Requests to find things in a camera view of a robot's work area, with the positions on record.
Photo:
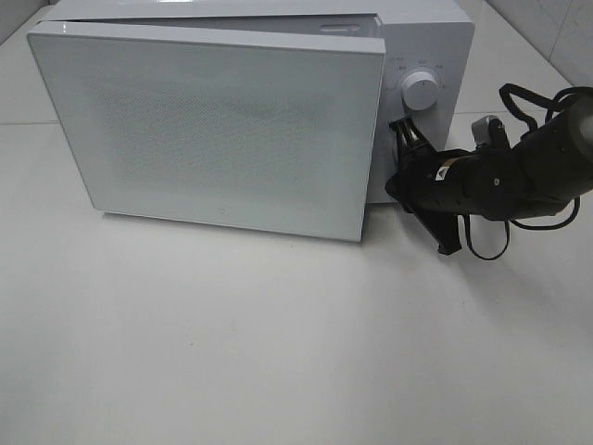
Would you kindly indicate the white microwave oven body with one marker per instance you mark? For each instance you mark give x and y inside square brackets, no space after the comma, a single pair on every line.
[417,34]

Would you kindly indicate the upper white power knob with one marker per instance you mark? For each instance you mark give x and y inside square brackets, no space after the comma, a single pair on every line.
[419,89]

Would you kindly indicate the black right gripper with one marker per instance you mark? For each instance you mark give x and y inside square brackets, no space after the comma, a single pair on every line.
[417,189]

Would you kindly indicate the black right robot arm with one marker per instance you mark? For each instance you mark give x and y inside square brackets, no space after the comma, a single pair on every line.
[534,185]

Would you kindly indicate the white microwave door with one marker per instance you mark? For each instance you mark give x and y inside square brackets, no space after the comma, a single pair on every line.
[257,130]

